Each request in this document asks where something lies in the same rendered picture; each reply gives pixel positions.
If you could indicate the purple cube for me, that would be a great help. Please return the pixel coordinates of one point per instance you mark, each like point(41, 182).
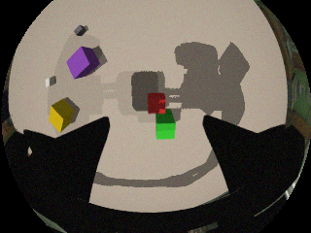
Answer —
point(82, 62)

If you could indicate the red block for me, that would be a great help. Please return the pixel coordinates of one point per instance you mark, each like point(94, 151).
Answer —
point(156, 103)

